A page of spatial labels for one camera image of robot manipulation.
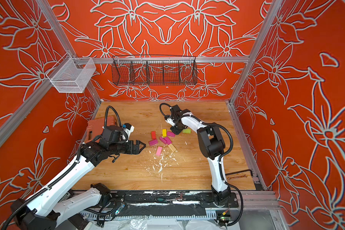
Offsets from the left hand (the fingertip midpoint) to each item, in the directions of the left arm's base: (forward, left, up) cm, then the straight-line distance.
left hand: (140, 143), depth 74 cm
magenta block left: (+11, -4, -18) cm, 21 cm away
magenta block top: (+19, -14, -17) cm, 29 cm away
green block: (+20, -26, -15) cm, 36 cm away
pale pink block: (+5, -8, -18) cm, 20 cm away
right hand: (+22, -19, -16) cm, 33 cm away
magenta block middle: (+13, -10, -17) cm, 24 cm away
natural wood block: (+8, -17, -18) cm, 26 cm away
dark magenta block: (+13, -14, -18) cm, 26 cm away
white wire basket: (+40, +52, +14) cm, 67 cm away
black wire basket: (+53, -1, +11) cm, 54 cm away
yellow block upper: (+19, -10, -17) cm, 27 cm away
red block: (+17, -3, -18) cm, 25 cm away
